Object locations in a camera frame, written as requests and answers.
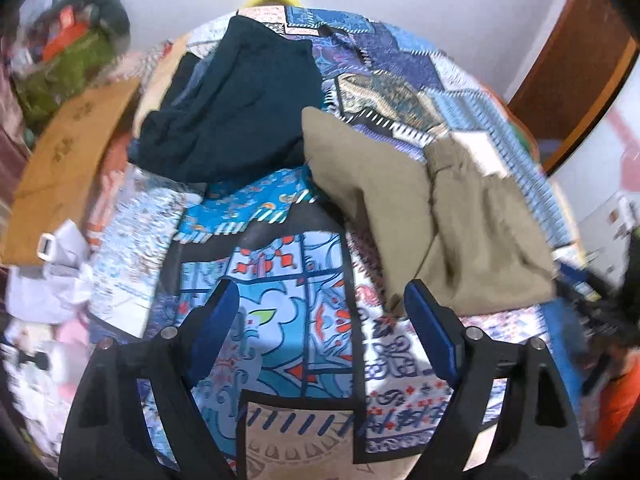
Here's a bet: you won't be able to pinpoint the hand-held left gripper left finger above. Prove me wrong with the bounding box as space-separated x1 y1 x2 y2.
59 279 241 480

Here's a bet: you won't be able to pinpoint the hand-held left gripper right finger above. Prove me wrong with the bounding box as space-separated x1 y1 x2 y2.
404 280 586 480

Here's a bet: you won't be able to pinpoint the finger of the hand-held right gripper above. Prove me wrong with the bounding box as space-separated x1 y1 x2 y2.
554 260 602 312

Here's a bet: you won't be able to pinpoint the khaki pants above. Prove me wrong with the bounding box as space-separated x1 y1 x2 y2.
300 106 558 318

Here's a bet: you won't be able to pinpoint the dark navy pants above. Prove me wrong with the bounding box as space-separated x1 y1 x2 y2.
127 15 326 186

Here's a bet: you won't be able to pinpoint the white wardrobe panel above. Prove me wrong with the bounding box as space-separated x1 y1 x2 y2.
547 85 640 286

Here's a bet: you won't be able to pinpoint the blue patchwork blanket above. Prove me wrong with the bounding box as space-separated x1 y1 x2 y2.
85 2 591 480

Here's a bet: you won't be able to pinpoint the pink cloth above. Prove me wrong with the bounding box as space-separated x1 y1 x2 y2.
52 310 103 348

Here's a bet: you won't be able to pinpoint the white crumpled cloth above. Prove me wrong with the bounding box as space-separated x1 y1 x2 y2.
5 220 96 326

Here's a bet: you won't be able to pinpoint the small white plastic clip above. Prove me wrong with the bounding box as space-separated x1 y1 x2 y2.
37 231 59 262

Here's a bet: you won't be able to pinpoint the wooden door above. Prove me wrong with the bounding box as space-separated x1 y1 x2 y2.
507 0 626 171

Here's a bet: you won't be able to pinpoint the flat cardboard box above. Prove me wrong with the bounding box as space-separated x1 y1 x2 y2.
0 77 143 266

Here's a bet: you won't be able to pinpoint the striped pink curtain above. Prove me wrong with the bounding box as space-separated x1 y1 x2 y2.
0 35 31 201

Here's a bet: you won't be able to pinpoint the green patterned storage bag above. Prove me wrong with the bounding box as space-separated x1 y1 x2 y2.
12 25 121 126

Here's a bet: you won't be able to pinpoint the orange box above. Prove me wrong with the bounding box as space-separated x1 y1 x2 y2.
42 22 93 61

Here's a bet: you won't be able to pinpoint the grey plush pillow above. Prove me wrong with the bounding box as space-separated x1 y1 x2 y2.
65 0 132 56

